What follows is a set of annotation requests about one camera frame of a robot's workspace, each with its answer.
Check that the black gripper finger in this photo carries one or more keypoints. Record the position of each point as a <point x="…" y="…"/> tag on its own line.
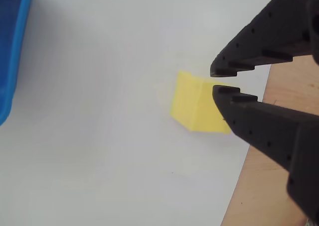
<point x="274" y="131"/>
<point x="269" y="36"/>

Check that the yellow cube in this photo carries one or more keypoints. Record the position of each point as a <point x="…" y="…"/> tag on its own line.
<point x="192" y="104"/>

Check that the white rectangular mat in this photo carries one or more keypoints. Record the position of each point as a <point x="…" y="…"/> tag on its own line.
<point x="99" y="111"/>

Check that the blue rectangular bin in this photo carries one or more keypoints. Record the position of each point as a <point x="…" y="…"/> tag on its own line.
<point x="10" y="49"/>

